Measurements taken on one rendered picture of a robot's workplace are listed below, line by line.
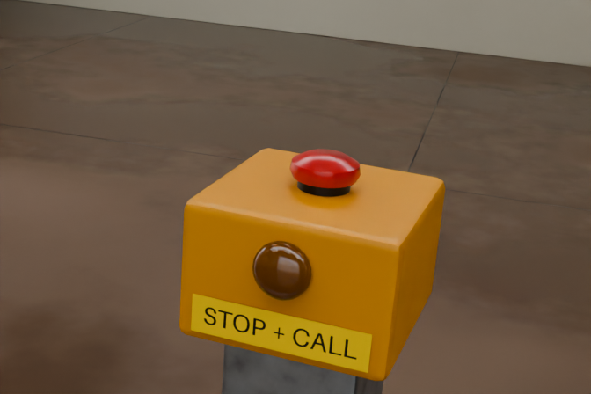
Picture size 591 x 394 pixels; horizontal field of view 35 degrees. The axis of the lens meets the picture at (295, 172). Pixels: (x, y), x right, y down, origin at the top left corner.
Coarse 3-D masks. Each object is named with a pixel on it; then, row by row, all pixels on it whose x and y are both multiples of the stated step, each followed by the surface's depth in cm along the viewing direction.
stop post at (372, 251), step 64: (256, 192) 51; (320, 192) 51; (384, 192) 53; (192, 256) 50; (320, 256) 47; (384, 256) 46; (192, 320) 51; (256, 320) 49; (320, 320) 48; (384, 320) 47; (256, 384) 53; (320, 384) 52
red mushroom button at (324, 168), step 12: (300, 156) 52; (312, 156) 52; (324, 156) 52; (336, 156) 52; (348, 156) 53; (300, 168) 51; (312, 168) 51; (324, 168) 51; (336, 168) 51; (348, 168) 51; (300, 180) 51; (312, 180) 51; (324, 180) 51; (336, 180) 51; (348, 180) 51
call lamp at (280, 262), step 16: (256, 256) 48; (272, 256) 47; (288, 256) 47; (304, 256) 47; (256, 272) 48; (272, 272) 47; (288, 272) 47; (304, 272) 47; (272, 288) 48; (288, 288) 47; (304, 288) 47
